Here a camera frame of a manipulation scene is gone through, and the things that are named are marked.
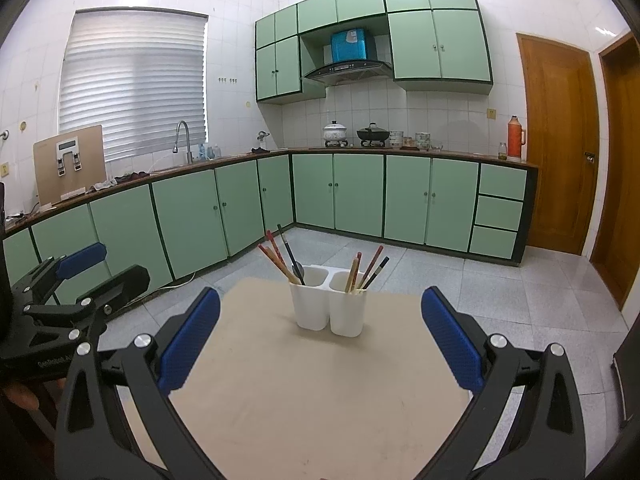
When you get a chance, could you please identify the wooden board with scale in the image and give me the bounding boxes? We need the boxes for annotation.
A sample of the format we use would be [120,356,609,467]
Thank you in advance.
[33,124,108,207]

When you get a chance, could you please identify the wooden door by corner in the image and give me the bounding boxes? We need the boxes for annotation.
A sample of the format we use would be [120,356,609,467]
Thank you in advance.
[590,31,640,312]

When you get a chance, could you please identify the red thermos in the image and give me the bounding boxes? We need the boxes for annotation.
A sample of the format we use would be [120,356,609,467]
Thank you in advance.
[507,115,528,161]

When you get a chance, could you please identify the blue hood cover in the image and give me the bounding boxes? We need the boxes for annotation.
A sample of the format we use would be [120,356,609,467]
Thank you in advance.
[329,28,377,64]

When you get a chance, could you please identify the white double utensil holder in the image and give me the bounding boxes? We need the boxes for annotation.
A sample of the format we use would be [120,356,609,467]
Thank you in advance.
[289,264,367,339]

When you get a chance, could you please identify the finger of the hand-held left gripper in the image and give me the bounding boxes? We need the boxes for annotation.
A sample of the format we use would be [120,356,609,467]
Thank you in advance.
[10,241,108,311]
[22,264,151,342]

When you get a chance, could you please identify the green drawer unit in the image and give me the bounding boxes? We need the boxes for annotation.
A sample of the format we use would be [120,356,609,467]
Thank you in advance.
[468,159,539,267]

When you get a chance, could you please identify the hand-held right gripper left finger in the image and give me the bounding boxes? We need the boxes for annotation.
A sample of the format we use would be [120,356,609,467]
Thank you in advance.
[55,287,222,480]

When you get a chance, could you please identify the steel faucet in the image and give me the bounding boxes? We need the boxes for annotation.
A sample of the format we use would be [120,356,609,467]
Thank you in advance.
[172,120,194,165]

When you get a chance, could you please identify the brown chopstick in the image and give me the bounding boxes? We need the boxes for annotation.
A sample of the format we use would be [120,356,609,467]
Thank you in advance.
[357,245,385,288]

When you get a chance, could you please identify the green upper corner cabinet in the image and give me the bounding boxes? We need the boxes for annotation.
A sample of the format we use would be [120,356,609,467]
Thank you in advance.
[254,4,327,106]

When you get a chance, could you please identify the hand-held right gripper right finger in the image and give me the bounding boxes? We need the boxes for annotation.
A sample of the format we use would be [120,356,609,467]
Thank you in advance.
[421,286,586,480]

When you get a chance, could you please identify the person's left hand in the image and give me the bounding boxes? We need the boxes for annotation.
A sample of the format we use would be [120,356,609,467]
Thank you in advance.
[0,379,42,411]

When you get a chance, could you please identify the green cabinet above hood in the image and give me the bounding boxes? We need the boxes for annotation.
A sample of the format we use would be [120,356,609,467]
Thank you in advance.
[297,0,389,37]

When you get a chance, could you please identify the closed wooden door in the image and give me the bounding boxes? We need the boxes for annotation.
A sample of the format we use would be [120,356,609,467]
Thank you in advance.
[516,32,601,257]

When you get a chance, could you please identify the patterned red chopstick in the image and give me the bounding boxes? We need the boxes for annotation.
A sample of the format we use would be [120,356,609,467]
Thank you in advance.
[265,230,300,283]

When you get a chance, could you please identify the black wok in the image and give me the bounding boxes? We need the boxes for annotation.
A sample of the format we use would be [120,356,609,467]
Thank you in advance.
[355,122,392,147]

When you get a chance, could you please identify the range hood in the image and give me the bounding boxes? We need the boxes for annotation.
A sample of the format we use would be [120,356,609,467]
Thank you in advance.
[303,59,394,87]

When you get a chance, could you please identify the white cooking pot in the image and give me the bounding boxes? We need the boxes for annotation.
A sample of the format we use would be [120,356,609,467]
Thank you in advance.
[322,120,350,147]

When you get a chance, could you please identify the green side base cabinets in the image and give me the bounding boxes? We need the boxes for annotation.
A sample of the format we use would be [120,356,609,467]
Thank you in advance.
[0,152,297,313]

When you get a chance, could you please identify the black cabinet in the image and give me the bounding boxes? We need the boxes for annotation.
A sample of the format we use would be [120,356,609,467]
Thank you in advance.
[612,334,640,429]

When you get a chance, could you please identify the green back base cabinets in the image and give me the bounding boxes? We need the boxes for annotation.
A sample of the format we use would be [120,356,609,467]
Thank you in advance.
[290,150,482,253]

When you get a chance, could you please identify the black white-tipped chopstick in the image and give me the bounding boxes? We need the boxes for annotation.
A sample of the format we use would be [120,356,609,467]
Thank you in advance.
[361,256,391,291]

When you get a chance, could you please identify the green upper double cabinet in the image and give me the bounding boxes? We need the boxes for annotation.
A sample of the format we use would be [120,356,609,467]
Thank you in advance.
[382,0,494,97]

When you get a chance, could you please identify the white window blind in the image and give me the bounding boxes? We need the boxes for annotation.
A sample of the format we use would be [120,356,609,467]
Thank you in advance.
[58,8,209,164]

